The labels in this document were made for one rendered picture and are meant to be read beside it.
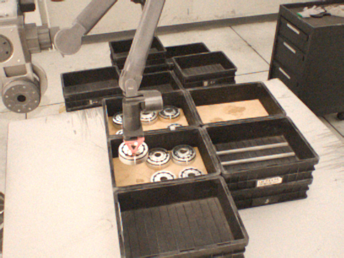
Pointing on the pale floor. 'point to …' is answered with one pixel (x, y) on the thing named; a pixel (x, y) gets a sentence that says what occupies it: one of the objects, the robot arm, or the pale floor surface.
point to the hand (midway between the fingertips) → (132, 146)
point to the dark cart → (311, 56)
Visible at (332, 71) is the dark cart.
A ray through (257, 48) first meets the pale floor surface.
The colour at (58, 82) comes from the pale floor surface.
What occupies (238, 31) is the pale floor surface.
